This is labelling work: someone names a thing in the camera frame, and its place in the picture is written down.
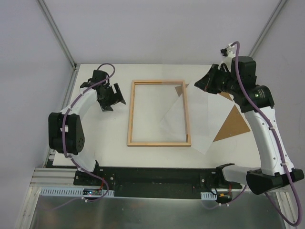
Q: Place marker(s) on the left aluminium corner post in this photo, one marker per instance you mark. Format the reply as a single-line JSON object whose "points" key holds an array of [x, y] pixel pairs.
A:
{"points": [[56, 32]]}

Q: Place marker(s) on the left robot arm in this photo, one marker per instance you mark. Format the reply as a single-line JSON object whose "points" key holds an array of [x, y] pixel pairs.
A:
{"points": [[65, 131]]}

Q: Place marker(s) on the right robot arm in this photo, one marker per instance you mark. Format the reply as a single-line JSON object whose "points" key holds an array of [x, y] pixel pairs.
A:
{"points": [[257, 105]]}

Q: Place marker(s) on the aluminium front rail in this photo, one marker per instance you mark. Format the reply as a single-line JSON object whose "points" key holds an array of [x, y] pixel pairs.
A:
{"points": [[54, 177]]}

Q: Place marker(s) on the brown backing board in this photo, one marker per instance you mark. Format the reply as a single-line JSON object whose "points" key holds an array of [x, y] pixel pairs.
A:
{"points": [[228, 117]]}

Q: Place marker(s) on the white photo paper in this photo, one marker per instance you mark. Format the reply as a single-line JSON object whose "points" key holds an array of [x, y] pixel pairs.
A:
{"points": [[173, 122]]}

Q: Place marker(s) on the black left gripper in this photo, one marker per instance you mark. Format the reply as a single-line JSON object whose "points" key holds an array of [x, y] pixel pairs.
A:
{"points": [[110, 96]]}

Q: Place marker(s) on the clear acrylic sheet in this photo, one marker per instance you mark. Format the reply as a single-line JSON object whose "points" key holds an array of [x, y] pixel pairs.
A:
{"points": [[189, 73]]}

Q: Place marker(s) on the wooden picture frame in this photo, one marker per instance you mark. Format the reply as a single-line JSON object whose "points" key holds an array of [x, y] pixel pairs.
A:
{"points": [[130, 142]]}

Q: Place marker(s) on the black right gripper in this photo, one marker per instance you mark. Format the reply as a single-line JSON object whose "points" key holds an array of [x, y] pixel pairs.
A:
{"points": [[213, 78]]}

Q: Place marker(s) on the right aluminium corner post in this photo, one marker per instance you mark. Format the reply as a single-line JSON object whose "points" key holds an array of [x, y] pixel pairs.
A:
{"points": [[281, 4]]}

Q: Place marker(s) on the white cable duct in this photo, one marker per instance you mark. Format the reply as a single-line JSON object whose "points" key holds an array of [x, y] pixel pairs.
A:
{"points": [[208, 196], [75, 192]]}

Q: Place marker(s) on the right white cable duct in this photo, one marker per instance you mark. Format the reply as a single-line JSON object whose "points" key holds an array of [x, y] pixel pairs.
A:
{"points": [[208, 196]]}

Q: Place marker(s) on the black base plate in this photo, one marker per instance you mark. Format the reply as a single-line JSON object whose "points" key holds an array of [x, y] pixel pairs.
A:
{"points": [[177, 183]]}

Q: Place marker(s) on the aluminium corner post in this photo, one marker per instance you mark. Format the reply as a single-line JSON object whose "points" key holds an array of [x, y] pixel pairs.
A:
{"points": [[281, 4], [56, 32]]}

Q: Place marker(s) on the left white cable duct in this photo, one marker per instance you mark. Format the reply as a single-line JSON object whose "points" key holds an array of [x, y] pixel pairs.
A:
{"points": [[75, 192]]}

